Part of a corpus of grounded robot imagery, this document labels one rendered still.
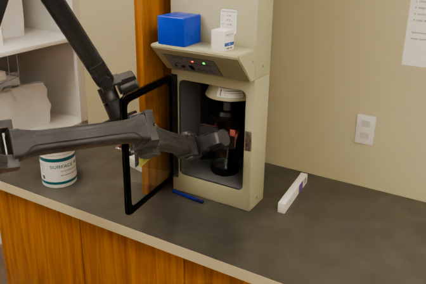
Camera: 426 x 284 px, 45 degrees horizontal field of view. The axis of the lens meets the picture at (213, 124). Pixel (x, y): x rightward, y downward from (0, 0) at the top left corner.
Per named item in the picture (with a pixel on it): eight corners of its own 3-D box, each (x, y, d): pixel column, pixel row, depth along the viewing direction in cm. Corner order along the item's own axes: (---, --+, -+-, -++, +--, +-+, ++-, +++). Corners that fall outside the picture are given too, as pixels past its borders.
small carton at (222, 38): (220, 46, 161) (221, 27, 159) (234, 49, 159) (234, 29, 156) (210, 49, 158) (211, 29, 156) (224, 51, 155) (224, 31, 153)
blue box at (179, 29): (175, 38, 172) (175, 11, 169) (201, 42, 167) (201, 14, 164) (157, 44, 164) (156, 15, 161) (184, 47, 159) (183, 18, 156)
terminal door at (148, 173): (173, 179, 190) (172, 73, 176) (127, 217, 164) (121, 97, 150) (171, 178, 191) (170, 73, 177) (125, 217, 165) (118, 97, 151)
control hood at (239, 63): (170, 66, 177) (170, 37, 174) (255, 80, 162) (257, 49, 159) (150, 73, 168) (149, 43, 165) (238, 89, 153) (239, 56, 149)
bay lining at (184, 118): (213, 149, 210) (215, 64, 197) (272, 164, 197) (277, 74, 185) (179, 172, 190) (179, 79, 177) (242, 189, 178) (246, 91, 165)
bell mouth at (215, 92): (220, 83, 192) (221, 70, 190) (264, 92, 183) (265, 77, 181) (195, 96, 177) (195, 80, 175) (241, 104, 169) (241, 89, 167)
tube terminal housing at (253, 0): (206, 164, 214) (209, -29, 187) (279, 183, 199) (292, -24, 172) (172, 188, 194) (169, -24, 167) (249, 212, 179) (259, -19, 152)
